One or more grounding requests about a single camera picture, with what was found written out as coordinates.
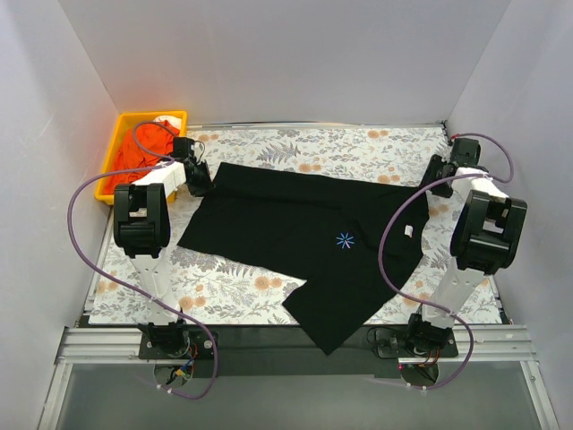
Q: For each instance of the floral table cloth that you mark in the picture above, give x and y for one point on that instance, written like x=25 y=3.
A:
x=215 y=290

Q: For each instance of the yellow plastic bin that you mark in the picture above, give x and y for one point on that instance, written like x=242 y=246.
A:
x=139 y=142

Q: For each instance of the black t shirt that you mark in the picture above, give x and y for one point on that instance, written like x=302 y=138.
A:
x=352 y=244

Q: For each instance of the aluminium frame rail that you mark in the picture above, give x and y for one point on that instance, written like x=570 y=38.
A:
x=285 y=350

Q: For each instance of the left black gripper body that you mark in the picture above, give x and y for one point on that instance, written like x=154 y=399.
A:
x=200 y=176

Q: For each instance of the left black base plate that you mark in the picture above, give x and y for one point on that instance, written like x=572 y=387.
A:
x=179 y=345

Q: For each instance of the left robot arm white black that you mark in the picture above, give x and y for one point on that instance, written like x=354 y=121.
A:
x=142 y=229

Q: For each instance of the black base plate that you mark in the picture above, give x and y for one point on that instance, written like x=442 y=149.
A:
x=179 y=345
x=390 y=341

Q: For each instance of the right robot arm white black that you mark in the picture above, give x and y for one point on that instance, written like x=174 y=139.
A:
x=484 y=240

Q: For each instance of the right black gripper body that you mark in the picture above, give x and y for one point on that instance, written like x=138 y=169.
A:
x=440 y=177

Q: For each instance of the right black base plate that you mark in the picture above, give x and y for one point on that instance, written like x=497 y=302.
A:
x=390 y=341

